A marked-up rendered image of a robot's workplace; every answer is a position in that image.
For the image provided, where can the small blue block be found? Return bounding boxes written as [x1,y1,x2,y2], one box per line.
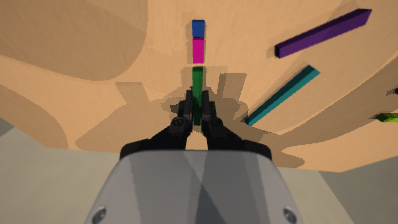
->
[192,20,205,37]

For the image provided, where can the turquoise rod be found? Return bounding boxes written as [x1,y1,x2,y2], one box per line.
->
[245,65,321,126]

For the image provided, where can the magenta rod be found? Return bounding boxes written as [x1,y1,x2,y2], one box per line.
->
[193,37,204,64]

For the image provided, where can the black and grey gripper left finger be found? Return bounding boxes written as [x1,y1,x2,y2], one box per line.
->
[119,90,193,160]

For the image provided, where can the purple rod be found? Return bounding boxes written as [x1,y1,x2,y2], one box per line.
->
[275,8,372,59]

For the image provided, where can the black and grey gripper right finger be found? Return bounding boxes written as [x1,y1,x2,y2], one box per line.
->
[201,90,272,160]

